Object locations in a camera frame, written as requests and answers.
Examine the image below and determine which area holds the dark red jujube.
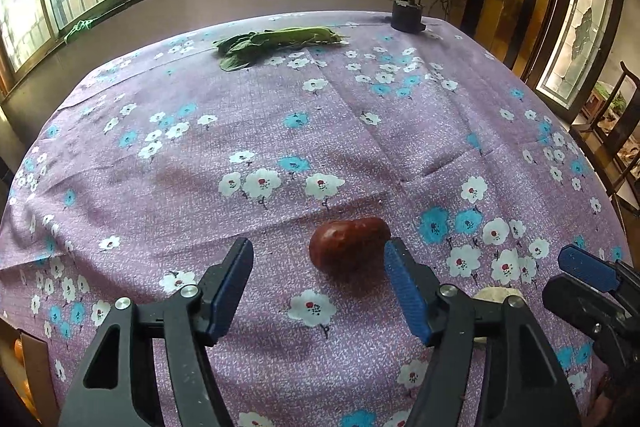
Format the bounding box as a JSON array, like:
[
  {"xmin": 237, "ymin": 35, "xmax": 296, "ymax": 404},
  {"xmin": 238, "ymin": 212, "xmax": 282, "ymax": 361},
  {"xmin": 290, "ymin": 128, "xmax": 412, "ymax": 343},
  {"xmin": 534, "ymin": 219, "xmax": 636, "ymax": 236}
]
[{"xmin": 308, "ymin": 217, "xmax": 390, "ymax": 277}]

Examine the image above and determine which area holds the orange tangerine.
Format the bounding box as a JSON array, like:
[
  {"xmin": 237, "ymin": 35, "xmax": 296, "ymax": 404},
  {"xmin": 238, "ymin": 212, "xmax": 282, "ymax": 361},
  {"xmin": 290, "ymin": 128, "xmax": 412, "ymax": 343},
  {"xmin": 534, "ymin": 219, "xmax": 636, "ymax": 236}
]
[{"xmin": 13, "ymin": 339, "xmax": 25, "ymax": 365}]

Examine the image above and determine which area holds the cardboard box tray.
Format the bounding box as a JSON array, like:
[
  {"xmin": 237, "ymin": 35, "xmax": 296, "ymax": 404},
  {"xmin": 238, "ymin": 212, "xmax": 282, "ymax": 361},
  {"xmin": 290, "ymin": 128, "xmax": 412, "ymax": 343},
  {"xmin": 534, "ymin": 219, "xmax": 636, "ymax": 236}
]
[{"xmin": 1, "ymin": 320, "xmax": 60, "ymax": 426}]

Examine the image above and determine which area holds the white yam piece far right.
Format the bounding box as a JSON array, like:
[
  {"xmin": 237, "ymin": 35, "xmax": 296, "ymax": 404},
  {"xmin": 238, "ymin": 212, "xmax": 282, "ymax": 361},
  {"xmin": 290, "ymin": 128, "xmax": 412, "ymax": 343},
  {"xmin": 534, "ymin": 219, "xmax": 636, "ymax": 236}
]
[{"xmin": 473, "ymin": 286, "xmax": 526, "ymax": 345}]

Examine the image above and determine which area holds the dark wooden chair right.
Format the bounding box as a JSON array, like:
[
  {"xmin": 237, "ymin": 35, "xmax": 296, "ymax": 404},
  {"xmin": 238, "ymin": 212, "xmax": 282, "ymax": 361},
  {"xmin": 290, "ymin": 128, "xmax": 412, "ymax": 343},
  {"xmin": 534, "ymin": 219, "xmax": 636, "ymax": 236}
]
[{"xmin": 570, "ymin": 62, "xmax": 639, "ymax": 202}]

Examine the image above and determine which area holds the wooden door glass panel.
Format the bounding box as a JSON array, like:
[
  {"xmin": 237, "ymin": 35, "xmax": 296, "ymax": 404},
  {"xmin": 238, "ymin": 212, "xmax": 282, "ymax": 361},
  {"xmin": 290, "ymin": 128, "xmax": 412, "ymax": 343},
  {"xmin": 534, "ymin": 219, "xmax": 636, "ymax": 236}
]
[{"xmin": 525, "ymin": 0, "xmax": 624, "ymax": 124}]

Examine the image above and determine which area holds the purple floral tablecloth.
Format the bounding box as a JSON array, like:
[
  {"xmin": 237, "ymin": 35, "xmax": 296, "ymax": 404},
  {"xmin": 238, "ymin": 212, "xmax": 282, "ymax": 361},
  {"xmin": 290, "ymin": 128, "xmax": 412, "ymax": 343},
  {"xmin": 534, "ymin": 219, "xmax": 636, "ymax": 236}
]
[{"xmin": 1, "ymin": 12, "xmax": 628, "ymax": 426}]

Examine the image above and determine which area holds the small dark jar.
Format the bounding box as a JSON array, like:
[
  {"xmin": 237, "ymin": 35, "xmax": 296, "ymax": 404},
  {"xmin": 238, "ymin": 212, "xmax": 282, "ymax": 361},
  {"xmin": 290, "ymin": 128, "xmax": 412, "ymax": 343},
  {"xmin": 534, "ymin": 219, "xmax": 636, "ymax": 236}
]
[{"xmin": 390, "ymin": 0, "xmax": 426, "ymax": 35}]

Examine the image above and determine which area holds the green leafy vegetable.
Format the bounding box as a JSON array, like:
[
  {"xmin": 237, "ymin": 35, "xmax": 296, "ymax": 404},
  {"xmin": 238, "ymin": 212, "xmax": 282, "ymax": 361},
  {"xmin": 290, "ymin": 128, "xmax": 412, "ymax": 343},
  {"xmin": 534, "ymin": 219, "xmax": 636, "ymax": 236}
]
[{"xmin": 213, "ymin": 26, "xmax": 345, "ymax": 72}]

